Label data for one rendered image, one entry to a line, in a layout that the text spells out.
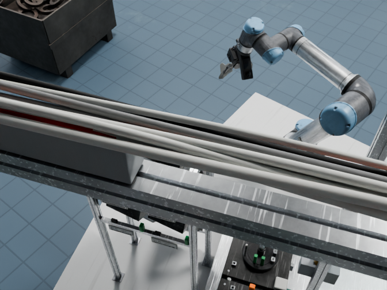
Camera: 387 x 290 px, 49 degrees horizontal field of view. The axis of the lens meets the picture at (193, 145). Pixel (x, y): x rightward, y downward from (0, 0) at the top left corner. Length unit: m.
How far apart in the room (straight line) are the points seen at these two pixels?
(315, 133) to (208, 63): 2.51
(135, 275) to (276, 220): 1.38
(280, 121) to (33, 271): 1.77
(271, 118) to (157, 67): 1.93
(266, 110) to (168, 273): 1.07
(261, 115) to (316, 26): 2.50
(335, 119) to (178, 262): 0.84
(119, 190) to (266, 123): 1.85
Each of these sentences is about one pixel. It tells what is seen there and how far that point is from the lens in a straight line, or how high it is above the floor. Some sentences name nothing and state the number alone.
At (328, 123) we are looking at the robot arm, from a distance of 1.60.
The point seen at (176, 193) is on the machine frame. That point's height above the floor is 2.09.
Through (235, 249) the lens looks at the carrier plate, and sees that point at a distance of 1.73.
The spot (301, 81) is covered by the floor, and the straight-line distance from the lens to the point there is 3.99.
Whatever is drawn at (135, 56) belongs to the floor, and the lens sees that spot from 4.22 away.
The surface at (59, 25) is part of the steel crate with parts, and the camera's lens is 3.84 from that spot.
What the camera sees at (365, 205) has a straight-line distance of 0.41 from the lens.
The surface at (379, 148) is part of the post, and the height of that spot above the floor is 1.85.
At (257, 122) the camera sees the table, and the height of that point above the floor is 0.86.
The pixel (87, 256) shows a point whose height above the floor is 0.86.
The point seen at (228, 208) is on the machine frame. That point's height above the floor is 2.09.
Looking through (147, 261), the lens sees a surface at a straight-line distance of 1.83.
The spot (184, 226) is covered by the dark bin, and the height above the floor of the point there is 1.33.
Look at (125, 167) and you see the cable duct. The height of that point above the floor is 2.13.
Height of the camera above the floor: 2.49
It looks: 48 degrees down
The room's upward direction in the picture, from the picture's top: 1 degrees counter-clockwise
